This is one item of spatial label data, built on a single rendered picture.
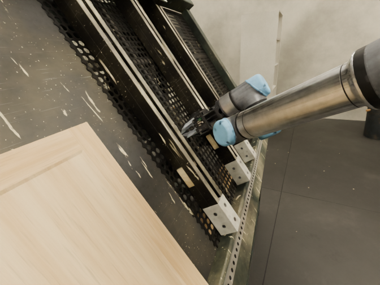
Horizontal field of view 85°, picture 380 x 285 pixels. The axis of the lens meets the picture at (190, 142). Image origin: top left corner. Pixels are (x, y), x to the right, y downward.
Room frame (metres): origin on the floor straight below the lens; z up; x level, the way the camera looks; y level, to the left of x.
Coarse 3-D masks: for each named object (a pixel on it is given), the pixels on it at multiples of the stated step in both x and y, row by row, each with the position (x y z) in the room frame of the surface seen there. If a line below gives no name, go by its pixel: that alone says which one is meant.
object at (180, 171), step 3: (180, 168) 0.63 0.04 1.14; (180, 171) 0.63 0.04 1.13; (183, 171) 0.62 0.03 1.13; (180, 174) 0.63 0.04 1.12; (183, 174) 0.62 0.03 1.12; (186, 174) 0.62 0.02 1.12; (183, 177) 0.62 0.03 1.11; (186, 177) 0.62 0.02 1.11; (186, 180) 0.62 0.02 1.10; (189, 180) 0.61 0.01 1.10; (186, 183) 0.62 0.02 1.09; (189, 183) 0.62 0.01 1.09; (192, 183) 0.61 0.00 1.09; (189, 186) 0.62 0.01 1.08; (192, 186) 0.61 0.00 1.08
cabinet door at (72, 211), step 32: (0, 160) 0.33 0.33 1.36; (32, 160) 0.36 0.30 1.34; (64, 160) 0.40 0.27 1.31; (96, 160) 0.45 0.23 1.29; (0, 192) 0.29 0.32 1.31; (32, 192) 0.32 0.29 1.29; (64, 192) 0.35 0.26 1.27; (96, 192) 0.39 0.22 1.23; (128, 192) 0.44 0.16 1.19; (0, 224) 0.26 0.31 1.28; (32, 224) 0.28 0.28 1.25; (64, 224) 0.31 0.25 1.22; (96, 224) 0.34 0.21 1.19; (128, 224) 0.38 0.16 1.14; (160, 224) 0.43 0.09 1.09; (0, 256) 0.23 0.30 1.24; (32, 256) 0.25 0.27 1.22; (64, 256) 0.27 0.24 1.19; (96, 256) 0.30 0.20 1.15; (128, 256) 0.33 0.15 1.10; (160, 256) 0.37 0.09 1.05
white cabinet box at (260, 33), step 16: (256, 16) 3.83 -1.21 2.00; (272, 16) 3.71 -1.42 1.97; (256, 32) 3.83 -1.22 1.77; (272, 32) 3.70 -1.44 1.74; (240, 48) 3.95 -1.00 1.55; (256, 48) 3.82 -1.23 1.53; (272, 48) 3.69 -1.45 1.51; (240, 64) 3.95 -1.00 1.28; (256, 64) 3.81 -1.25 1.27; (272, 64) 3.68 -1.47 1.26; (240, 80) 3.94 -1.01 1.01; (272, 80) 3.67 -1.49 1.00; (272, 96) 4.20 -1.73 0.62
